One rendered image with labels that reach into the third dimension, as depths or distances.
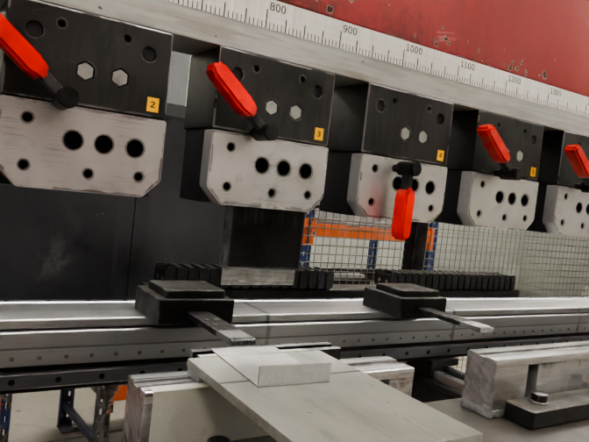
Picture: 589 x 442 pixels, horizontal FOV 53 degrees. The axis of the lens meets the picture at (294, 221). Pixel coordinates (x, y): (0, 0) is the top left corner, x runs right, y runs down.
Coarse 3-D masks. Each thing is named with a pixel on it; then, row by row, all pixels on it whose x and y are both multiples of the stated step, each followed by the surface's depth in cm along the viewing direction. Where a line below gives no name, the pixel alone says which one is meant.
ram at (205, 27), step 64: (0, 0) 54; (64, 0) 53; (128, 0) 56; (320, 0) 68; (384, 0) 72; (448, 0) 78; (512, 0) 84; (576, 0) 92; (320, 64) 68; (384, 64) 73; (512, 64) 86; (576, 64) 94; (576, 128) 96
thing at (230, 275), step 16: (240, 208) 68; (256, 208) 69; (224, 224) 69; (240, 224) 68; (256, 224) 70; (272, 224) 71; (288, 224) 72; (224, 240) 69; (240, 240) 69; (256, 240) 70; (272, 240) 71; (288, 240) 72; (224, 256) 69; (240, 256) 69; (256, 256) 70; (272, 256) 71; (288, 256) 72; (224, 272) 69; (240, 272) 70; (256, 272) 71; (272, 272) 72; (288, 272) 74
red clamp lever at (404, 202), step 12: (396, 168) 74; (408, 168) 72; (420, 168) 72; (408, 180) 73; (396, 192) 74; (408, 192) 72; (396, 204) 73; (408, 204) 72; (396, 216) 73; (408, 216) 73; (396, 228) 73; (408, 228) 73
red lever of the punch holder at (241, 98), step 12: (216, 72) 57; (228, 72) 58; (216, 84) 59; (228, 84) 58; (240, 84) 59; (228, 96) 59; (240, 96) 59; (240, 108) 59; (252, 108) 60; (252, 120) 61; (252, 132) 63; (264, 132) 61; (276, 132) 61
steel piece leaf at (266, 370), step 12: (228, 360) 66; (240, 360) 66; (252, 360) 67; (264, 360) 67; (276, 360) 68; (288, 360) 68; (240, 372) 62; (252, 372) 63; (264, 372) 59; (276, 372) 60; (288, 372) 60; (300, 372) 61; (312, 372) 62; (324, 372) 62; (264, 384) 59; (276, 384) 60; (288, 384) 60; (300, 384) 61
